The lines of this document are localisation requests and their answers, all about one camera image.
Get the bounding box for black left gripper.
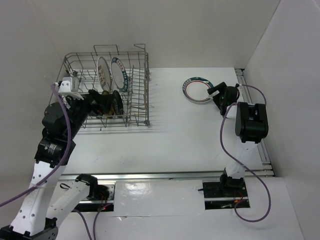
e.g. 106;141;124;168
66;89;114;139

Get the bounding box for yellow patterned plate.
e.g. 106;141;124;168
101;90;114;119

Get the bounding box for black round plate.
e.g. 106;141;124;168
112;90;124;119

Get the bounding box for white plate teal red rim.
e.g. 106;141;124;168
182;77;214;104

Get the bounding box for white plate red characters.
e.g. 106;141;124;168
96;56;111;91

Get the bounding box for white plate teal lettered rim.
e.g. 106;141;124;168
110;57;129;93

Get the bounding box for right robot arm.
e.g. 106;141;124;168
207;82;269;197

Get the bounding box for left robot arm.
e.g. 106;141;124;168
0;90;114;240

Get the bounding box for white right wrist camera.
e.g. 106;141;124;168
209;90;219;98

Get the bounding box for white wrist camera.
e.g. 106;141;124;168
53;76;84;100
209;90;219;98

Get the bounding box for grey wire dish rack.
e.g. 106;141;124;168
57;44;150;132

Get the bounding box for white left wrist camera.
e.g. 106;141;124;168
53;76;84;100

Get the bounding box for silver aluminium front rail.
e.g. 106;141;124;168
58;169;275;182

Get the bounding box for silver aluminium side rail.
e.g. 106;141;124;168
235;69;273;169

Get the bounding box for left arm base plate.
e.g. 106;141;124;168
59;181;115;212

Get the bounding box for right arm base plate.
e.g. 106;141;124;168
198;182;250;210

